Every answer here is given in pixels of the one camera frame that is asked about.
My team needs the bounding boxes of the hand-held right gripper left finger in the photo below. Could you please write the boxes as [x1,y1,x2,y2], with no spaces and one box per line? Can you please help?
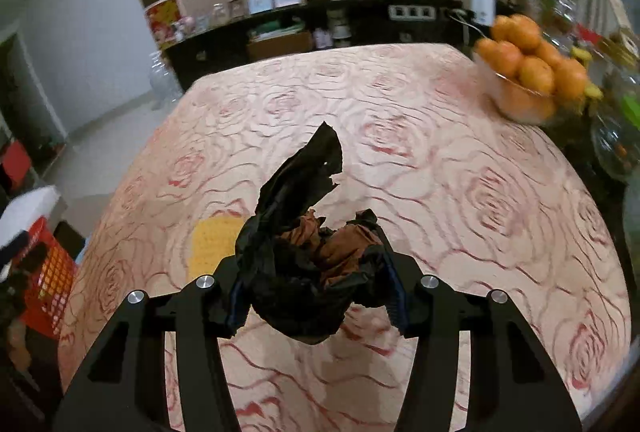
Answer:
[52,257,251,432]

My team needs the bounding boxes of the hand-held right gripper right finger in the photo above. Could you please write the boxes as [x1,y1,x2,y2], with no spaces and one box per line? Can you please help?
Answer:
[380,242,583,432]

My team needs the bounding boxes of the black and brown bag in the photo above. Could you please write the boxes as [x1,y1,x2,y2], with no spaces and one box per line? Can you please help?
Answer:
[234,121,388,345]

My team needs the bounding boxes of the red plastic mesh basket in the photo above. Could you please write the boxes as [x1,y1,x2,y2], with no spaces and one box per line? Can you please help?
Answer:
[20,216,81,338]

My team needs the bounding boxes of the table with floral cloth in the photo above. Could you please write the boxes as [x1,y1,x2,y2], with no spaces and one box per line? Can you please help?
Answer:
[57,42,633,432]

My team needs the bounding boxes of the glass fruit bowl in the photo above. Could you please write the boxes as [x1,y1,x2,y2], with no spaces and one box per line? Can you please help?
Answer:
[472,52,576,128]

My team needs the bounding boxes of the white bench cushion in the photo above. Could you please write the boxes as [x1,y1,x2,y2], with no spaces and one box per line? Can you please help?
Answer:
[0,185,61,238]

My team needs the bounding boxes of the clear large water bottle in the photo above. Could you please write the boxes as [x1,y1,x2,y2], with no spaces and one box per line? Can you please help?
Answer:
[147,51,183,106]

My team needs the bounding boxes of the black television cabinet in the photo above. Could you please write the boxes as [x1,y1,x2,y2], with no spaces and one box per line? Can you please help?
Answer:
[165,0,481,90]

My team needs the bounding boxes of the red chair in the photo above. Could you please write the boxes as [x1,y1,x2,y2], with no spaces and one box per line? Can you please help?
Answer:
[2,139,33,185]

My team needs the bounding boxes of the brown open drawer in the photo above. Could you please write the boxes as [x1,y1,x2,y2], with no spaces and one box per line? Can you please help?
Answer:
[246,32,315,60]

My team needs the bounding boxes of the clear glass jar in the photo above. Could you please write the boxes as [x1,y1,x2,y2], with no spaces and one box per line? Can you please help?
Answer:
[590,112,640,183]

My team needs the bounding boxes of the pile of oranges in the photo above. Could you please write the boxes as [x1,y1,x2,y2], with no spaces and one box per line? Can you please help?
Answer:
[474,14,590,123]

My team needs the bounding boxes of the metal tins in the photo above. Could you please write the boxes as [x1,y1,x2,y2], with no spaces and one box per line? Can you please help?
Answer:
[327,10,351,43]

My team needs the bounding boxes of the white power strip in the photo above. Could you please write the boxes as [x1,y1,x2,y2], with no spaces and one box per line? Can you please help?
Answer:
[389,4,437,20]

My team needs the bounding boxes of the white upright box device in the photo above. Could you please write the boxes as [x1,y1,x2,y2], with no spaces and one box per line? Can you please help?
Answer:
[470,0,497,27]

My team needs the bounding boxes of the white power cable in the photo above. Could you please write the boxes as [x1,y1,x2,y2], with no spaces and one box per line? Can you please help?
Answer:
[450,10,488,46]

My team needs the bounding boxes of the red festive wall hanging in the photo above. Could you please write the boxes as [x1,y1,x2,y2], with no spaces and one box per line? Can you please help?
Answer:
[145,0,183,50]

